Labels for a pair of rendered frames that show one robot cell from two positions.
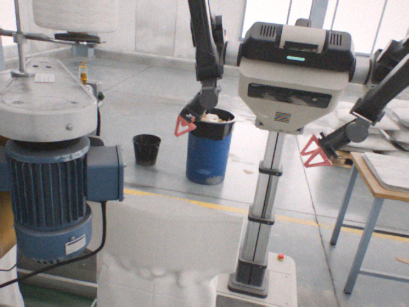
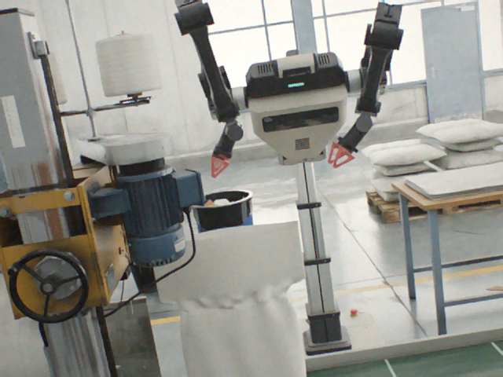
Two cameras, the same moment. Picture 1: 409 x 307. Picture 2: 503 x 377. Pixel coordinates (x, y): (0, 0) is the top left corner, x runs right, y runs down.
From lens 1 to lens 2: 0.89 m
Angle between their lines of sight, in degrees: 13
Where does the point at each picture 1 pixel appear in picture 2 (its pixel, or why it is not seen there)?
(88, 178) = (178, 188)
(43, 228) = (156, 232)
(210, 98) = (236, 131)
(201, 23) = (214, 71)
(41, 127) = (148, 150)
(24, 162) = (137, 182)
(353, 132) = (361, 123)
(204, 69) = (222, 111)
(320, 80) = (323, 96)
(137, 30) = (73, 140)
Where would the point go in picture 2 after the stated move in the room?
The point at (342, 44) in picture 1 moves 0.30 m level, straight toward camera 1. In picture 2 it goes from (331, 61) to (327, 63)
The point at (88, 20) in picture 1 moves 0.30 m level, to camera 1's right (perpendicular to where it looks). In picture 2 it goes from (148, 82) to (258, 65)
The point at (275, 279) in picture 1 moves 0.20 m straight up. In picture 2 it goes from (355, 333) to (350, 294)
